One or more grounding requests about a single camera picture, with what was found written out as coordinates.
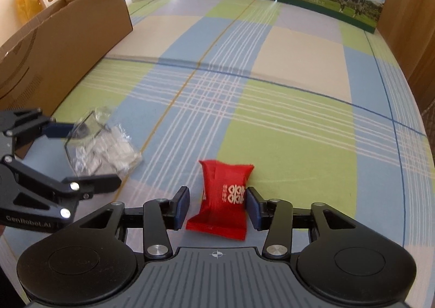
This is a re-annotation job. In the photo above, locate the wooden wardrobe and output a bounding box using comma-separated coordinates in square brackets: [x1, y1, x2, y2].
[374, 0, 435, 105]

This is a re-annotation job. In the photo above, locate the brown cardboard box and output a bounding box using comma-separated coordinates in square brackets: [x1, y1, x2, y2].
[0, 0, 134, 116]

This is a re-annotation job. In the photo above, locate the clear bag with wire clip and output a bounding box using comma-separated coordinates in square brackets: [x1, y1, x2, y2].
[64, 106, 142, 176]

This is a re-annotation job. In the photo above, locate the red candy packet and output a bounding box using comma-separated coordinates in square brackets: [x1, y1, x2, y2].
[186, 159, 255, 241]

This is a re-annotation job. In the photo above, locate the plaid cloth covered desktop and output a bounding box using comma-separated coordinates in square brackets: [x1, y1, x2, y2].
[0, 0, 435, 281]

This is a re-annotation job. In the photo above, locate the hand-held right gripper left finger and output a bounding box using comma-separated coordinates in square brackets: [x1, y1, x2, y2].
[68, 186, 190, 260]

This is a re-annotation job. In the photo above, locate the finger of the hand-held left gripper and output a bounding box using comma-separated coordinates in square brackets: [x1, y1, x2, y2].
[2, 155, 122, 221]
[0, 108, 74, 159]

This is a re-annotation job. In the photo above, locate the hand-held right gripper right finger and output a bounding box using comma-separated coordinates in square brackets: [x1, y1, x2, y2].
[245, 186, 368, 260]

